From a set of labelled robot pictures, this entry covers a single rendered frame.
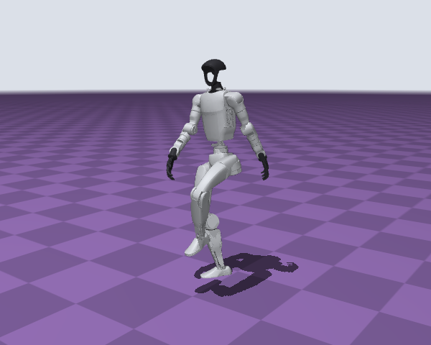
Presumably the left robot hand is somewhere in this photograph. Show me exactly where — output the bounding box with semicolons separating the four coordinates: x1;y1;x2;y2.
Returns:
258;152;269;180

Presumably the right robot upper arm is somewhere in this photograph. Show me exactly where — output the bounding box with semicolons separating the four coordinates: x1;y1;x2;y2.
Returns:
184;94;202;135

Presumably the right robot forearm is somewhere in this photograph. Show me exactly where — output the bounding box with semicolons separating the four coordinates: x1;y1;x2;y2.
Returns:
170;127;190;157

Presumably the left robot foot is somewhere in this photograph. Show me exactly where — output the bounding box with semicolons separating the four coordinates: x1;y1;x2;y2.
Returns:
185;233;210;257

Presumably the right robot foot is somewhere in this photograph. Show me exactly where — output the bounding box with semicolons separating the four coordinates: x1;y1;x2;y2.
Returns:
200;265;232;278

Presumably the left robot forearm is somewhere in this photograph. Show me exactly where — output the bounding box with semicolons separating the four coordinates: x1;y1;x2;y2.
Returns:
246;122;266;159

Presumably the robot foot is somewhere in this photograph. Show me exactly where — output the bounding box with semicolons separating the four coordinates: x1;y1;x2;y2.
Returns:
185;233;210;257
200;265;232;278

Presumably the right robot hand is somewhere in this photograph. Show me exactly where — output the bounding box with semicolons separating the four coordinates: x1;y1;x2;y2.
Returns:
167;147;177;180

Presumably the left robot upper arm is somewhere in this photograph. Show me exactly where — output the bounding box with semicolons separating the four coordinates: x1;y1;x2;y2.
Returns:
224;92;253;136

